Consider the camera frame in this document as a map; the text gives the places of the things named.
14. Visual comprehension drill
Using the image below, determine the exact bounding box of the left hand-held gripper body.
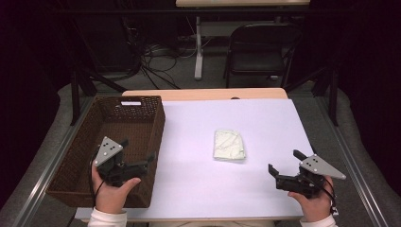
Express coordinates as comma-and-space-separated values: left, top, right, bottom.
93, 136, 149, 187

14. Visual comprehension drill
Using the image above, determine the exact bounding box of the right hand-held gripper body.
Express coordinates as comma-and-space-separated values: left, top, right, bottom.
275, 153, 347, 201

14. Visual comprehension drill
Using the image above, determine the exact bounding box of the brown woven basket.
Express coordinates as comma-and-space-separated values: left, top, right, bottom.
45, 95, 166, 209

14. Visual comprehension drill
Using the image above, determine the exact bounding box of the pale green cloth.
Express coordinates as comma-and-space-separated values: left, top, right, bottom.
213, 129, 247, 161

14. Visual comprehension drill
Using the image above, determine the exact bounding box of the person's right hand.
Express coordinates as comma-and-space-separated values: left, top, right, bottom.
287, 174, 336, 223

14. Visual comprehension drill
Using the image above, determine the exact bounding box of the person's left hand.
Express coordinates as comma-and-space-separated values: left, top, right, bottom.
91, 164, 142, 216

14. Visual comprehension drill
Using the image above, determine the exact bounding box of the white table mat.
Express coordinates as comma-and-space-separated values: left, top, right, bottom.
75, 98, 340, 220

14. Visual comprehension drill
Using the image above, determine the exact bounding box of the black metal stand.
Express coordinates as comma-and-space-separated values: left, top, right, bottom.
283, 67, 340, 127
69, 67, 127, 127

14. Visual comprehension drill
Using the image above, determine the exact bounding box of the light wooden table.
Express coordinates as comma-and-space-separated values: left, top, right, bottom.
79, 87, 340, 223

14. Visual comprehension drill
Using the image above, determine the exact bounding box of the black folding chair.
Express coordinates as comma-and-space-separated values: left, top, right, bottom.
222, 22, 304, 89

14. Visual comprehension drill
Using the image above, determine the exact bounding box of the black horizontal crossbar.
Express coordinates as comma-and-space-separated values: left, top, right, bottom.
53, 8, 348, 15

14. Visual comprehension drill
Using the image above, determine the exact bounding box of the white-legged desk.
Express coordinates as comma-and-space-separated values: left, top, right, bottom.
175, 0, 311, 80

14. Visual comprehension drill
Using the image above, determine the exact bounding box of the grey metal floor rail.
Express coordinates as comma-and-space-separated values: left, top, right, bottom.
315, 96, 391, 227
12, 96, 96, 227

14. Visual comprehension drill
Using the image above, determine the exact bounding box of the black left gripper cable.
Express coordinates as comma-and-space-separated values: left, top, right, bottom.
89, 154, 107, 207

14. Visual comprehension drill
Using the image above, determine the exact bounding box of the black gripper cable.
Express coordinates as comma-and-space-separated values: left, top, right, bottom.
310, 174, 340, 217
89, 154, 107, 207

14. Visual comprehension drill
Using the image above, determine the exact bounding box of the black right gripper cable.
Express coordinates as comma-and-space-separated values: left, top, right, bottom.
310, 174, 340, 217

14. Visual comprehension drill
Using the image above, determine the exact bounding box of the tangle of black floor cables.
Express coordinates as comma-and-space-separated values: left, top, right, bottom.
121, 17, 206, 91

